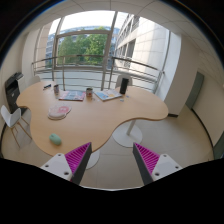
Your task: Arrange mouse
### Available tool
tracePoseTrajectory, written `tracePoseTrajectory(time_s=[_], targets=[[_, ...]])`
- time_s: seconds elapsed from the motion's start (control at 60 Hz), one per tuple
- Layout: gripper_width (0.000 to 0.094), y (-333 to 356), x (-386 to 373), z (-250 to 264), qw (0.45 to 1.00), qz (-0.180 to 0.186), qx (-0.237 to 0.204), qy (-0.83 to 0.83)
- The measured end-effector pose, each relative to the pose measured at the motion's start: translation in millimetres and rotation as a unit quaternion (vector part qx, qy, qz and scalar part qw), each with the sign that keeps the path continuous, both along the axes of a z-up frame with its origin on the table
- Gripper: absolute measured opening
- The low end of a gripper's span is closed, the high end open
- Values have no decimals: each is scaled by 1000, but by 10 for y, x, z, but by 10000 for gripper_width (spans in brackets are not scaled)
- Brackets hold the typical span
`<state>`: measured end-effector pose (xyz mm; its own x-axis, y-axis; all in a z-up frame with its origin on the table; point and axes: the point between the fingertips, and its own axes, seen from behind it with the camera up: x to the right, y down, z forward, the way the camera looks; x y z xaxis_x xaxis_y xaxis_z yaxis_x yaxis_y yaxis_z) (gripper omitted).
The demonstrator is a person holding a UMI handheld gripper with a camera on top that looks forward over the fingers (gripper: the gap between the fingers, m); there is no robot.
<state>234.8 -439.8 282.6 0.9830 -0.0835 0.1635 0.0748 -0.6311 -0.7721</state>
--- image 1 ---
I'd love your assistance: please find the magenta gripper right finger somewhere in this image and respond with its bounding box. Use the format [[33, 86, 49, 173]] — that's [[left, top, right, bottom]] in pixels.
[[133, 143, 182, 185]]

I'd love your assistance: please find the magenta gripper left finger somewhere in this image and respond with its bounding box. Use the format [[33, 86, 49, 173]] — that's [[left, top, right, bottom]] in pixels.
[[41, 143, 92, 185]]

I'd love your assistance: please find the mint green computer mouse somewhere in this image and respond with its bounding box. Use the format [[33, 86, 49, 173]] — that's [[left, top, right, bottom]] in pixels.
[[49, 133, 61, 145]]

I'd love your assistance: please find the wooden curved table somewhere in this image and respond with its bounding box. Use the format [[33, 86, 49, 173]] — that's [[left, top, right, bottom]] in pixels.
[[17, 81, 168, 156]]

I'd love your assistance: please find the pink magazine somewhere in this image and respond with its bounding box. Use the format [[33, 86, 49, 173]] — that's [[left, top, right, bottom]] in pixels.
[[59, 90, 85, 101]]

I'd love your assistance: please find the brown mug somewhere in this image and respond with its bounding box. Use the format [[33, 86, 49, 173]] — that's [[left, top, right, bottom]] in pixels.
[[86, 87, 93, 98]]

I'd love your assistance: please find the blue open magazine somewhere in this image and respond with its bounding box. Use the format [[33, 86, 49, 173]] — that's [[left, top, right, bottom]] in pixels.
[[94, 89, 121, 101]]

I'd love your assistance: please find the grey patterned cup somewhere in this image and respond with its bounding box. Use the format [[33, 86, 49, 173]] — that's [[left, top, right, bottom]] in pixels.
[[53, 84, 59, 95]]

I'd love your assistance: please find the black tall speaker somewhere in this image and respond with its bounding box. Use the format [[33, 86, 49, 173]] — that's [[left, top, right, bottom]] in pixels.
[[120, 78, 129, 94]]

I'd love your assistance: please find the white chair behind table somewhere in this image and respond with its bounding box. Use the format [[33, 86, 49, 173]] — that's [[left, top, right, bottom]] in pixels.
[[115, 73, 134, 90]]

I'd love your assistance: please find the white chair far left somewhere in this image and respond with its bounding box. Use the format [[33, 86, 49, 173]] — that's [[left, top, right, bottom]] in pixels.
[[27, 75, 40, 87]]

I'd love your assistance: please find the grey door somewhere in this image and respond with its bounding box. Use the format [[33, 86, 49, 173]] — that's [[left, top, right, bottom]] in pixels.
[[186, 72, 204, 109]]

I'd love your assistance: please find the metal railing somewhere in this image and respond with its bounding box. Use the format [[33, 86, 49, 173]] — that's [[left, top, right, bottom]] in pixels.
[[32, 55, 164, 92]]

